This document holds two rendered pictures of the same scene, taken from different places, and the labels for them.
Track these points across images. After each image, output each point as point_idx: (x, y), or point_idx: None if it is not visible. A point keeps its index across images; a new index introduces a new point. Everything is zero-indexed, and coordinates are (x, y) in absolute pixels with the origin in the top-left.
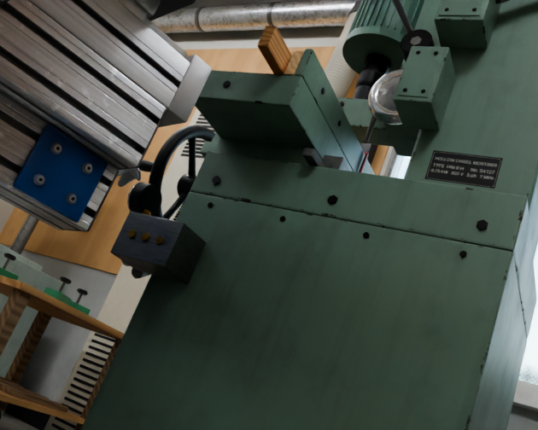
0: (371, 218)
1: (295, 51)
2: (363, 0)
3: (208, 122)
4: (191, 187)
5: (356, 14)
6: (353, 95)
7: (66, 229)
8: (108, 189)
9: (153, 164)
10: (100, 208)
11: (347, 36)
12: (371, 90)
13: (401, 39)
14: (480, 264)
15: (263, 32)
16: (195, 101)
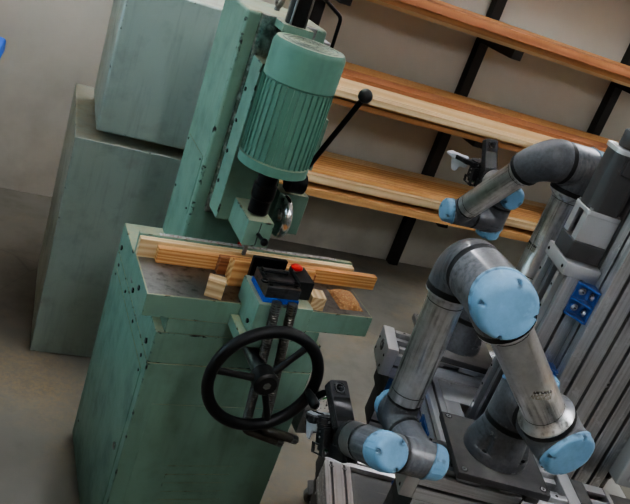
0: None
1: (353, 268)
2: (318, 136)
3: (337, 333)
4: (311, 370)
5: (311, 149)
6: (266, 211)
7: (366, 420)
8: (371, 392)
9: (316, 392)
10: (368, 399)
11: (304, 175)
12: (290, 224)
13: (306, 186)
14: None
15: (375, 282)
16: (377, 340)
